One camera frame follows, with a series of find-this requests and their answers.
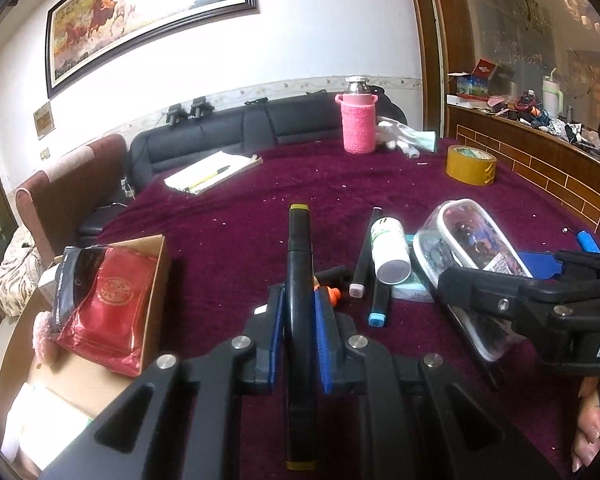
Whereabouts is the black leather sofa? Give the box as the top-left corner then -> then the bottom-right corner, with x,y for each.
78,88 -> 406,241

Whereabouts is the black marker pink cap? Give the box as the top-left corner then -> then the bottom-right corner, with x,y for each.
349,207 -> 382,299

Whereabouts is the blue lighter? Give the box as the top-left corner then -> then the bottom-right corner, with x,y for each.
576,230 -> 600,254

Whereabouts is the white tumbler with straw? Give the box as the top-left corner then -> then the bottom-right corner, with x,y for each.
542,67 -> 564,118

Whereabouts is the white green medicine box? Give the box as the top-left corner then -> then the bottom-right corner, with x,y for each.
1,382 -> 92,470

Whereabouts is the yellow black pen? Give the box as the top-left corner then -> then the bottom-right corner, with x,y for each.
183,165 -> 230,193

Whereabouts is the brown armchair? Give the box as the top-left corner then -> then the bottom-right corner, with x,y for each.
15,133 -> 128,264

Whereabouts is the white gloves pile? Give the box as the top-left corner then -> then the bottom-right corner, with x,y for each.
375,116 -> 438,159

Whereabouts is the small white carton box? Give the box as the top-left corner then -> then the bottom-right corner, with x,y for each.
38,264 -> 59,307

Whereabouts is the white notebook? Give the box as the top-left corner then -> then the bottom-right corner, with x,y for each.
164,151 -> 263,195

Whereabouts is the black snack packet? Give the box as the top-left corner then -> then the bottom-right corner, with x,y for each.
50,245 -> 107,335

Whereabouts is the cardboard box tray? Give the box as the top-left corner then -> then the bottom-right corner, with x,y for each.
0,235 -> 171,476

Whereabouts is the pink knitted sleeve bottle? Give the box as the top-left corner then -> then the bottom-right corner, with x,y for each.
335,76 -> 378,155

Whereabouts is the framed horse painting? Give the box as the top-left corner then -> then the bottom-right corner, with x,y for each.
45,0 -> 257,99

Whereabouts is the teal tissue packet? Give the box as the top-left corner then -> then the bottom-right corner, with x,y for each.
382,234 -> 434,304

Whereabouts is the black marker yellow cap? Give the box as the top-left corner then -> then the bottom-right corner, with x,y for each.
284,204 -> 316,471

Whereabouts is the white bottle orange cap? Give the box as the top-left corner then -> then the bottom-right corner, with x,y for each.
314,285 -> 341,307

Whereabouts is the wooden cluttered counter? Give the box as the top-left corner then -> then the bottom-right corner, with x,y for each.
445,104 -> 600,238

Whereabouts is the red foil pouch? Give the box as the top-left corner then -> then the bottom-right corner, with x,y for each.
56,246 -> 157,377

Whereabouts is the pink fluffy pompom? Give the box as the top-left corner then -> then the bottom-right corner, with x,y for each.
32,311 -> 56,364

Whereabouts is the yellow tape roll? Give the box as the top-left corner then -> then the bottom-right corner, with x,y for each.
445,145 -> 498,186

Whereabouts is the white pill bottle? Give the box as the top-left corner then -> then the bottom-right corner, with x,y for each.
370,217 -> 412,285

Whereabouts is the clear cartoon pencil case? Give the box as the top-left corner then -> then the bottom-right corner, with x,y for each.
413,198 -> 531,363

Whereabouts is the black marker blue cap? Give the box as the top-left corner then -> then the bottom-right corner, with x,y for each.
367,280 -> 392,328

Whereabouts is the person's right hand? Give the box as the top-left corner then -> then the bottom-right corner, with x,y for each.
571,377 -> 600,472

